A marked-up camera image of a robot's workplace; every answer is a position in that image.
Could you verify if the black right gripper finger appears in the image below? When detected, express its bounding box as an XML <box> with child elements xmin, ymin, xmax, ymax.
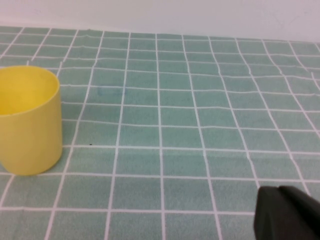
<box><xmin>253</xmin><ymin>185</ymin><xmax>320</xmax><ymax>240</ymax></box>

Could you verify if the yellow plastic cup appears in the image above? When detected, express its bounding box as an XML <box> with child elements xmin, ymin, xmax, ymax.
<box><xmin>0</xmin><ymin>65</ymin><xmax>63</xmax><ymax>176</ymax></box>

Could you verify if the green checked tablecloth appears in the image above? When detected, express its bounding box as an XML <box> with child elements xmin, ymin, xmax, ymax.
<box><xmin>0</xmin><ymin>26</ymin><xmax>320</xmax><ymax>240</ymax></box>

